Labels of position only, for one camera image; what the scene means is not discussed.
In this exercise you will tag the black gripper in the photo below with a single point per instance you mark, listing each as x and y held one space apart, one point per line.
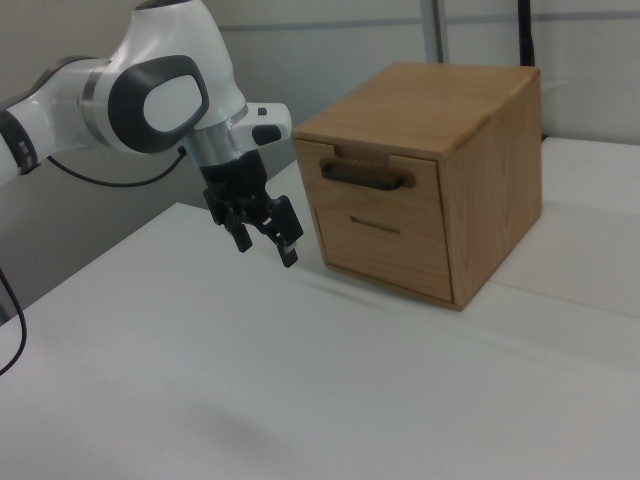
235 180

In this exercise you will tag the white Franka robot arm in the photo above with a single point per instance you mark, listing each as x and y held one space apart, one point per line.
170 105

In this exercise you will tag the wooden drawer with slot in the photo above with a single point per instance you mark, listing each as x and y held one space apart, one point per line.
390 260

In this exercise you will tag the wooden two-drawer cabinet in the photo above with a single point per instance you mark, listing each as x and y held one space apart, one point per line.
495 190

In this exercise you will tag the black pole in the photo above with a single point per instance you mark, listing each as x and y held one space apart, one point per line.
526 35

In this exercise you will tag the grey partition post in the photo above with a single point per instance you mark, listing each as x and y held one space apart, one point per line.
439 30

